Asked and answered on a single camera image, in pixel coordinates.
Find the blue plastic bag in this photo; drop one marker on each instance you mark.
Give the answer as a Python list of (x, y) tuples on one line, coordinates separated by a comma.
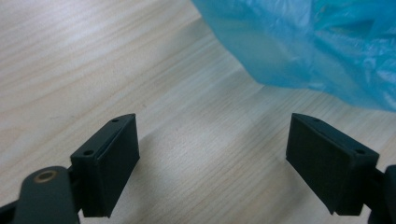
[(295, 46)]

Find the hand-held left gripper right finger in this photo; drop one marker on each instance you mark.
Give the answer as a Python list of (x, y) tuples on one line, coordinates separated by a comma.
[(330, 165)]

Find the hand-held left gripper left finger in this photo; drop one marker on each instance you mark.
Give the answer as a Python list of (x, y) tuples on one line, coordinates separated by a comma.
[(106, 168)]

